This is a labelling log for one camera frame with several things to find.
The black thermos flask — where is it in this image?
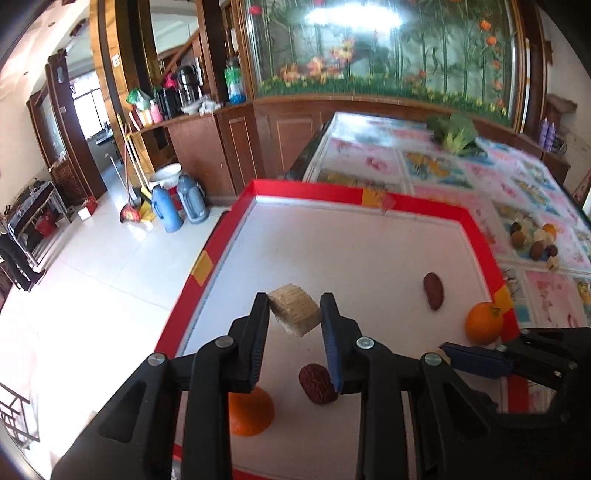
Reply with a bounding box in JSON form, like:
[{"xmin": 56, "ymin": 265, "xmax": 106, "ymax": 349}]
[{"xmin": 177, "ymin": 65, "xmax": 204, "ymax": 104}]

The green blue plastic bottle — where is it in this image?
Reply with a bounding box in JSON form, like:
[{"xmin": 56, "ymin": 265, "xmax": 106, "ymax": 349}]
[{"xmin": 224, "ymin": 58, "xmax": 247, "ymax": 104}]

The white basin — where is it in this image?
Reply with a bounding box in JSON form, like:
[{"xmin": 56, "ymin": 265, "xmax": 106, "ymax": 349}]
[{"xmin": 148, "ymin": 163, "xmax": 182, "ymax": 188}]

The green leafy vegetable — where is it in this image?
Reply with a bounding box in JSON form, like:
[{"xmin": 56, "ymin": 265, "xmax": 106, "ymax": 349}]
[{"xmin": 426, "ymin": 112, "xmax": 485, "ymax": 157}]

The orange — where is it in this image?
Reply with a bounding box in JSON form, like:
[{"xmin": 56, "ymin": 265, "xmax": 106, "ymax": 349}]
[
  {"xmin": 228, "ymin": 387, "xmax": 275, "ymax": 437},
  {"xmin": 464, "ymin": 301, "xmax": 504, "ymax": 346}
]

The mop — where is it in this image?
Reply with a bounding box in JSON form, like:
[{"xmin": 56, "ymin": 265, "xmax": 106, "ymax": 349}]
[{"xmin": 107, "ymin": 153, "xmax": 139, "ymax": 208}]

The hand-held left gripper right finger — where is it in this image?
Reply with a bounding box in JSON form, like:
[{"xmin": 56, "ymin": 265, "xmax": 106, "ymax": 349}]
[{"xmin": 320, "ymin": 292, "xmax": 513, "ymax": 480}]

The green bag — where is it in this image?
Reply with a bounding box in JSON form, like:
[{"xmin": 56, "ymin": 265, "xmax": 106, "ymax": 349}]
[{"xmin": 126, "ymin": 89, "xmax": 153, "ymax": 114}]

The red broom and dustpan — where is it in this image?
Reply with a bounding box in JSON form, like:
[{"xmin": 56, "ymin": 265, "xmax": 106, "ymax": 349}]
[{"xmin": 115, "ymin": 113, "xmax": 160, "ymax": 224}]

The flower mural glass panel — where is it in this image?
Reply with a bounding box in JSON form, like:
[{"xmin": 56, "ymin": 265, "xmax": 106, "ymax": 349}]
[{"xmin": 240, "ymin": 0, "xmax": 525, "ymax": 127}]

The grey blue thermos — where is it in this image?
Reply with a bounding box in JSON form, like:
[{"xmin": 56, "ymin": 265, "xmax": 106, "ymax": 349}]
[{"xmin": 176, "ymin": 174, "xmax": 211, "ymax": 225}]

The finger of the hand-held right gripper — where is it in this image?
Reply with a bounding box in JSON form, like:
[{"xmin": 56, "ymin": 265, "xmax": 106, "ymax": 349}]
[{"xmin": 438, "ymin": 325, "xmax": 591, "ymax": 416}]

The black jug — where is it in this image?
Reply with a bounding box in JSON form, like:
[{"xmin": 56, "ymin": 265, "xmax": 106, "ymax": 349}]
[{"xmin": 157, "ymin": 87, "xmax": 181, "ymax": 120}]

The red-rimmed white tray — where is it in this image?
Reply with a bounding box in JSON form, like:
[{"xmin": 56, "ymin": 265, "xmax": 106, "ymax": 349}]
[{"xmin": 171, "ymin": 179, "xmax": 555, "ymax": 480}]

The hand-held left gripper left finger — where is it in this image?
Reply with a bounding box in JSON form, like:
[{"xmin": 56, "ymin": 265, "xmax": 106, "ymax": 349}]
[{"xmin": 51, "ymin": 292, "xmax": 273, "ymax": 480}]

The wooden side cabinet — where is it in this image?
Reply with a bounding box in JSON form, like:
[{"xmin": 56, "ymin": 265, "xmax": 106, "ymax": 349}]
[{"xmin": 538, "ymin": 95, "xmax": 578, "ymax": 185}]

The red bucket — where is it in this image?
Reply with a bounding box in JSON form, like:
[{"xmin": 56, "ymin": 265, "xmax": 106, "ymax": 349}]
[{"xmin": 34, "ymin": 213, "xmax": 58, "ymax": 237}]

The light blue thermos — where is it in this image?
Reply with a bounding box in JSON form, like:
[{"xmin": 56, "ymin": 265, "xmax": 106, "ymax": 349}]
[{"xmin": 151, "ymin": 185, "xmax": 184, "ymax": 233}]

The metal railing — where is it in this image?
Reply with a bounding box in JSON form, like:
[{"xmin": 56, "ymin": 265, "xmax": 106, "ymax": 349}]
[{"xmin": 0, "ymin": 381, "xmax": 40, "ymax": 450}]

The long red date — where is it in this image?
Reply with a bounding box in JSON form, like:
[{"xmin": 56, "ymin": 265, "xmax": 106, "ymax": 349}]
[{"xmin": 423, "ymin": 272, "xmax": 445, "ymax": 311}]

